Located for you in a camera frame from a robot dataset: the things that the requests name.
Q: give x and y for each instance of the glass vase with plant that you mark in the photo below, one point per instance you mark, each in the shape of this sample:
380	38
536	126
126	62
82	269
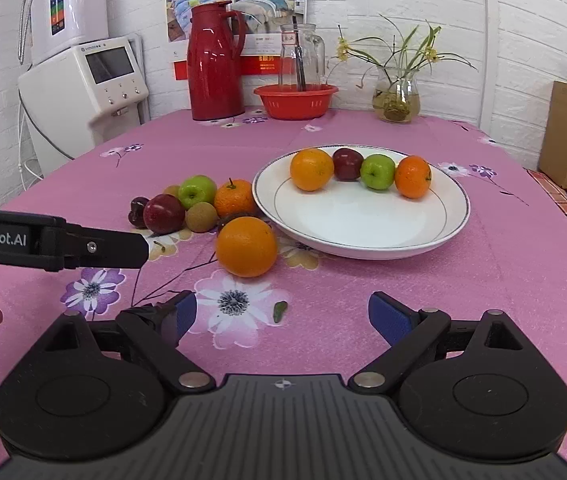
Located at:
395	62

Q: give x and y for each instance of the brown longan back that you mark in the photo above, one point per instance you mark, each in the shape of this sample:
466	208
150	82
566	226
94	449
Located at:
172	190

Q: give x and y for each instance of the large green apple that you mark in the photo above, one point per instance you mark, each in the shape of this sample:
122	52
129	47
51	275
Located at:
197	189

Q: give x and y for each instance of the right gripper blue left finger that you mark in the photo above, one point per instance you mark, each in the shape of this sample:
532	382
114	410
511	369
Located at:
172	318

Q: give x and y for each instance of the small green apple on plate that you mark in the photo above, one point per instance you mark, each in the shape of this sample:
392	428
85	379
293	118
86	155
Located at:
377	172

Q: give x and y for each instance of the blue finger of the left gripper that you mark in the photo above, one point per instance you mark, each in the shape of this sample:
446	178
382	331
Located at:
95	248

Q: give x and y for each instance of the brown longan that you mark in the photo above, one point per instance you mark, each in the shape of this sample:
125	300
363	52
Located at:
201	218
172	190

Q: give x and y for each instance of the mandarin with green stem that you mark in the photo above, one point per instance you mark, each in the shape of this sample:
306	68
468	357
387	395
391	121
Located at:
234	197

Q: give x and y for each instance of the clear glass pitcher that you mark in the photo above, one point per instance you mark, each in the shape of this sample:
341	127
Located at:
313	57

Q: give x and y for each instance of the white ceramic plate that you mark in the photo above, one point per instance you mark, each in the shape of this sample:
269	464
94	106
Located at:
349	220

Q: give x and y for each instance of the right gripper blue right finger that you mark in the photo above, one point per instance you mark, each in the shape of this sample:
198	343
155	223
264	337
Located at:
390	318

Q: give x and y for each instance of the mandarin with speckled skin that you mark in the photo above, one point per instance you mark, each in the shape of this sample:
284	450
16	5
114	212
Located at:
413	177

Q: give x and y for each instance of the white water purifier unit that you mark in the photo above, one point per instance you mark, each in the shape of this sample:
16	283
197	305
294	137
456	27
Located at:
60	24

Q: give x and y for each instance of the dark plum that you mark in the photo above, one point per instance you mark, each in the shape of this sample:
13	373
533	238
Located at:
231	217
136	214

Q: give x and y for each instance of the red plastic basket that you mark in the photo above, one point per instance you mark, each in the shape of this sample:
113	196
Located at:
286	103

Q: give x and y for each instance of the large orange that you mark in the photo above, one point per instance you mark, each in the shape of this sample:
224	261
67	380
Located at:
246	247
311	169

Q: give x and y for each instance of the red thermos jug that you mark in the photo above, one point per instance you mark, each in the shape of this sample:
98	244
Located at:
213	61

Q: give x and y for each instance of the black straw in pitcher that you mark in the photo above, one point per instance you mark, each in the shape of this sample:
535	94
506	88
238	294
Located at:
298	56

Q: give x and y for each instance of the white water dispenser machine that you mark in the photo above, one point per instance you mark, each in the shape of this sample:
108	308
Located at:
83	97

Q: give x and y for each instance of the large red apple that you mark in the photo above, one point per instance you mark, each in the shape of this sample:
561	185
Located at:
164	214

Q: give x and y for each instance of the small red apple on plate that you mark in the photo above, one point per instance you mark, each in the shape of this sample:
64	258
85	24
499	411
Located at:
347	164

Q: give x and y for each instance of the brown longan front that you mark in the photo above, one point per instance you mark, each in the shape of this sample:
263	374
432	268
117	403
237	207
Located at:
201	218

